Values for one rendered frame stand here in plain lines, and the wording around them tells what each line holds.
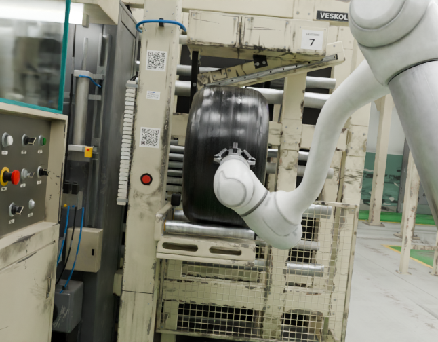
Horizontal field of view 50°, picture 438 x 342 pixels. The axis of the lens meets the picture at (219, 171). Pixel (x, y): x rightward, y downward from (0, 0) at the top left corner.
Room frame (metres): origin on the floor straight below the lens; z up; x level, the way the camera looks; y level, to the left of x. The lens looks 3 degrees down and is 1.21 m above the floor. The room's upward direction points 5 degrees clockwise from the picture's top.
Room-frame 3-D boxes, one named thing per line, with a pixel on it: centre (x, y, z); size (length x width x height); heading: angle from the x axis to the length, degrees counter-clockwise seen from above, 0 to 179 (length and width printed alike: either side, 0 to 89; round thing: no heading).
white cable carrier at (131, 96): (1.83, 0.36, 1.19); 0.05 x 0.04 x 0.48; 179
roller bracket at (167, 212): (1.88, 0.19, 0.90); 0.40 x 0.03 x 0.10; 179
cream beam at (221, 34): (2.17, -0.11, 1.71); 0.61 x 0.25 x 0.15; 89
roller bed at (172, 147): (2.26, 0.23, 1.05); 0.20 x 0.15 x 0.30; 89
